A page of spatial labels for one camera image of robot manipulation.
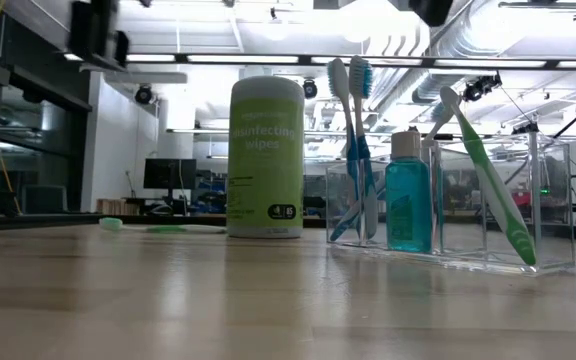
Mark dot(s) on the clear acrylic organizer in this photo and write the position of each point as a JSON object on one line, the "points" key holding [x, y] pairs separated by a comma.
{"points": [[553, 200]]}

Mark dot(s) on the blue and white toothbrush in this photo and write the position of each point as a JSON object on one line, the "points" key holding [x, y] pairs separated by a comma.
{"points": [[345, 227], [360, 75], [340, 80]]}

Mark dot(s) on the disinfecting wipes canister green label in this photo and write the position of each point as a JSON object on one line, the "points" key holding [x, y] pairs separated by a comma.
{"points": [[265, 165]]}

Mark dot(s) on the wooden crate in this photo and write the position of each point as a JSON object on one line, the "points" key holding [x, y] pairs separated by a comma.
{"points": [[118, 206]]}

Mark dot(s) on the black computer monitor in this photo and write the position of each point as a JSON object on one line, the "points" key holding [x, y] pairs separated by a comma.
{"points": [[170, 175]]}

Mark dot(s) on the black ceiling spotlight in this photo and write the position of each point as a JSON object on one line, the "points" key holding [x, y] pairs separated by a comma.
{"points": [[480, 87], [310, 88], [144, 94]]}

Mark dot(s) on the green and white toothbrush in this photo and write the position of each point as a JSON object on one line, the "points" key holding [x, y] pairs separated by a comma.
{"points": [[498, 200], [168, 229]]}

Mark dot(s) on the blue mouthwash bottle white cap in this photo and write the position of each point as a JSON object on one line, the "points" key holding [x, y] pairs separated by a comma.
{"points": [[408, 200]]}

